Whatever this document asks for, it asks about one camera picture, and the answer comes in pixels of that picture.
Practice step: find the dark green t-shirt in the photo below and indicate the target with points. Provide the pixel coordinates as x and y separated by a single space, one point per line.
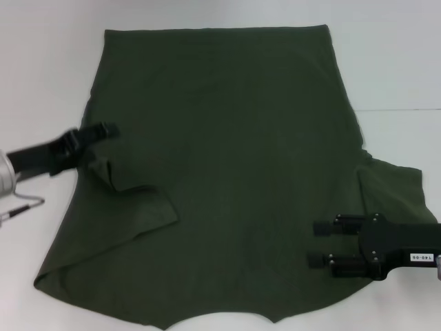
220 138

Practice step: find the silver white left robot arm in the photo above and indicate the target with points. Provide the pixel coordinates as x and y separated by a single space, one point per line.
6 176

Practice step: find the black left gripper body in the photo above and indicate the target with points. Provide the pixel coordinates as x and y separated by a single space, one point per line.
48 157

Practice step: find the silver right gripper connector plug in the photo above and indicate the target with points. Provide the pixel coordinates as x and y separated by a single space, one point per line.
439 269

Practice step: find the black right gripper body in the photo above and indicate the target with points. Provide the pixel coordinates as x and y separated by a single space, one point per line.
403 241

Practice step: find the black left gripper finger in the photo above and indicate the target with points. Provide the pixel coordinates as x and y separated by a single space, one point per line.
98 132

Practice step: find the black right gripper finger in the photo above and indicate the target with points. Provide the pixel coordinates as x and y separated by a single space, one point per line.
348 266
344 227

